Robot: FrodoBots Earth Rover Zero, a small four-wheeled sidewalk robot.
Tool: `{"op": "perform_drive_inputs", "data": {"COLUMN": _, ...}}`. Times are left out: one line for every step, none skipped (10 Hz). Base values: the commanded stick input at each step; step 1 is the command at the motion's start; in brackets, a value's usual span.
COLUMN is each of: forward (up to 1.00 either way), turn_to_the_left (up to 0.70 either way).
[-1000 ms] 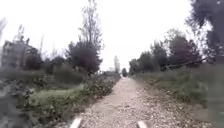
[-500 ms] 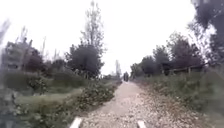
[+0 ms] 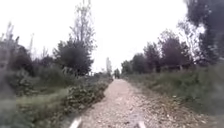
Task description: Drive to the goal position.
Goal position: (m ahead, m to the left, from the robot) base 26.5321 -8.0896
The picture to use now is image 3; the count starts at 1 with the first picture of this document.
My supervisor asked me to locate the robot's own part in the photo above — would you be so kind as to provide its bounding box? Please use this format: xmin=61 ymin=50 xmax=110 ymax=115
xmin=137 ymin=120 xmax=147 ymax=128
xmin=68 ymin=117 xmax=82 ymax=128

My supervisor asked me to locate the row of dark trees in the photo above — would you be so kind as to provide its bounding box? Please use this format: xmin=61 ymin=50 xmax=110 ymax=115
xmin=0 ymin=21 xmax=98 ymax=78
xmin=120 ymin=0 xmax=224 ymax=76

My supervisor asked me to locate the tall thin tree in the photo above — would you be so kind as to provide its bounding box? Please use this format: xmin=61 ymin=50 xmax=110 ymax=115
xmin=69 ymin=0 xmax=98 ymax=51

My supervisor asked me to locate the gravel path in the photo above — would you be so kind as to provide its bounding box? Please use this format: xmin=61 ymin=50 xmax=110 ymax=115
xmin=61 ymin=78 xmax=214 ymax=128

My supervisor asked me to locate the weedy verge with bushes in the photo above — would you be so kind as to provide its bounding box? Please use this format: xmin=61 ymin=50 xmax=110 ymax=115
xmin=0 ymin=64 xmax=114 ymax=128
xmin=121 ymin=61 xmax=224 ymax=128

